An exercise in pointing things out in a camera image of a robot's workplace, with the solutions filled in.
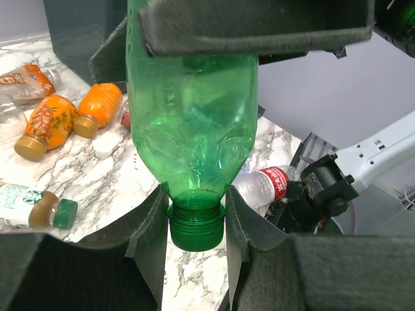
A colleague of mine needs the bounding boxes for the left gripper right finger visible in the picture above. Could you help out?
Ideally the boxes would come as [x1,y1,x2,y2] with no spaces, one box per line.
[226,188,414,310]

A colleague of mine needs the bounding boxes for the small red label bottle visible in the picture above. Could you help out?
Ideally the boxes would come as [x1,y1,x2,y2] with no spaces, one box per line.
[119,100,130,130]

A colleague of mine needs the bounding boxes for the crushed orange label bottle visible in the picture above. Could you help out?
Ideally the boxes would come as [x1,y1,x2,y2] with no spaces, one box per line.
[1,64,62,103]

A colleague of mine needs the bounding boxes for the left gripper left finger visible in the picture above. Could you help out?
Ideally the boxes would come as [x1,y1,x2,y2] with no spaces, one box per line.
[1,187,169,310]

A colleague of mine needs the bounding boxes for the red cap water bottle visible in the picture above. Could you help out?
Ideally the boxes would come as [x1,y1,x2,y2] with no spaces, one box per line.
[232,165,300,211]

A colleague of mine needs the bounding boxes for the plain orange juice bottle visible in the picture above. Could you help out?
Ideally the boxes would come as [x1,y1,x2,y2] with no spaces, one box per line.
[73,83,123,139]

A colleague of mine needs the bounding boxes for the green plastic bottle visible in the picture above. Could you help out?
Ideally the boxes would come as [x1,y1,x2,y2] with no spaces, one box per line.
[126,1,258,251]

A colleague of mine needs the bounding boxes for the Starbucks coffee bottle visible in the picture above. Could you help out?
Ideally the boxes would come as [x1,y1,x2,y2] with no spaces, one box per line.
[1,182,78,229]

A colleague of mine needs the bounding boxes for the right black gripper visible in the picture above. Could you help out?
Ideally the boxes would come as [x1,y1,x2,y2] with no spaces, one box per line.
[337,0,415,59]

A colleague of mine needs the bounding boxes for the dark green plastic bin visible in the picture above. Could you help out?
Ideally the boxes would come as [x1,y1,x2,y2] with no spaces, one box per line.
[43,0,127,85]

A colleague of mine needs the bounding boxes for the orange juice bottle patterned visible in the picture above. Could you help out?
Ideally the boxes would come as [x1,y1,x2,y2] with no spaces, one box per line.
[14,95,77,162]

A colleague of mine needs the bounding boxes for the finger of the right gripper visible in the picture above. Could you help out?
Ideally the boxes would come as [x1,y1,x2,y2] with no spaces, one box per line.
[89,16,127,84]
[139,0,375,57]

